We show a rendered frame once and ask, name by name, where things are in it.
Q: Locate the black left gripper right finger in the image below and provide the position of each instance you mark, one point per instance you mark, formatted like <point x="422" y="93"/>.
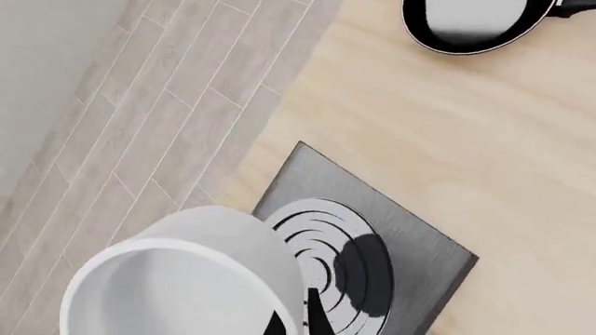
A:
<point x="319" y="319"/>

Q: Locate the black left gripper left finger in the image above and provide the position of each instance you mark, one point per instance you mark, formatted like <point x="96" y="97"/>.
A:
<point x="275" y="324"/>

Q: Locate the flat black stove plate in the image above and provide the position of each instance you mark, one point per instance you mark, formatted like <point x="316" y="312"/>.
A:
<point x="396" y="240"/>

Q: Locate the black frying pan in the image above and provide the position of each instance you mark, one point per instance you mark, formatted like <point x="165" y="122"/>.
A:
<point x="470" y="24"/>

